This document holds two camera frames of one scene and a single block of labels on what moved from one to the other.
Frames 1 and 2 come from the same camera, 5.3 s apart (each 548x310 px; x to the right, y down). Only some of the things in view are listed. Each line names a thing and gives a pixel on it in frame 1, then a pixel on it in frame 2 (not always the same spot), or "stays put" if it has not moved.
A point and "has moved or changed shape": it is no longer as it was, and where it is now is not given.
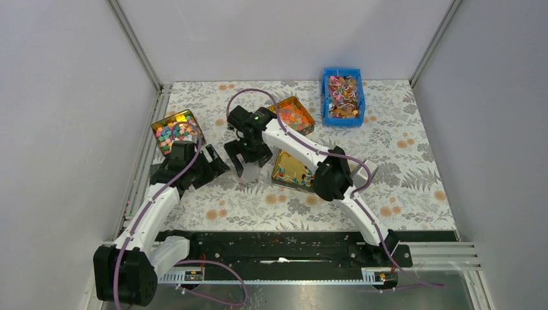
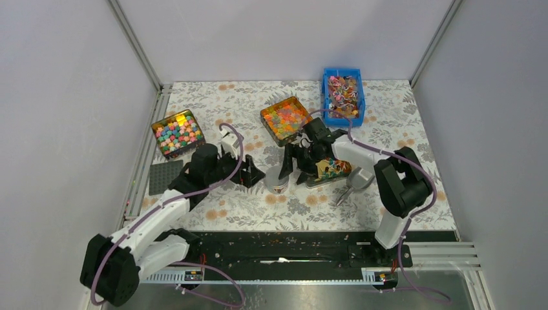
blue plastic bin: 343,97 stays put
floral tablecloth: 269,163 stays put
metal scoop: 360,175 stays put
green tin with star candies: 182,126 stays put
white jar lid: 251,170 has moved or changed shape
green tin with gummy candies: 294,116 stays put
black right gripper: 267,155 → 287,166
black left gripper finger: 213,170 → 254,176
